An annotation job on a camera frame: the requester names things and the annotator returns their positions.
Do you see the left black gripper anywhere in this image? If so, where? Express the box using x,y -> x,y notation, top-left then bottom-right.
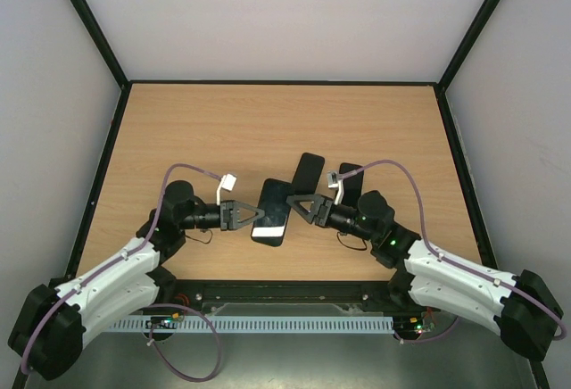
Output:
178,200 -> 264,231

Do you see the black case with camera holes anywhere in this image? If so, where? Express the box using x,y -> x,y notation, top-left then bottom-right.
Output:
291,153 -> 325,195

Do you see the black phone screen up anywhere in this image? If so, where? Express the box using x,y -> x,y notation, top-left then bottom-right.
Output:
339,162 -> 364,203

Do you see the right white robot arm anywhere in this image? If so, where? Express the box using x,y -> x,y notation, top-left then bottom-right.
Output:
286,191 -> 567,361

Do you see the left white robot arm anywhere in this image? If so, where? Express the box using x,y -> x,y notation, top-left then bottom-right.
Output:
8,180 -> 265,380

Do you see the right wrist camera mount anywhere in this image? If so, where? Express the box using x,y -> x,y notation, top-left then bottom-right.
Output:
327,170 -> 344,205

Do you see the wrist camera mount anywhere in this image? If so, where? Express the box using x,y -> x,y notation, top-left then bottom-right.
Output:
216,173 -> 237,205
327,170 -> 344,205

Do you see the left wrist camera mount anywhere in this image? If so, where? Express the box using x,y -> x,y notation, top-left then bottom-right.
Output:
216,173 -> 237,205

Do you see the black frame base rail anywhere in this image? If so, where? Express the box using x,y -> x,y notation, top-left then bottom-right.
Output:
124,279 -> 518,314

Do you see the white slotted cable duct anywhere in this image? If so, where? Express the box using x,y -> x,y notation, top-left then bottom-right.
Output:
107,316 -> 393,335

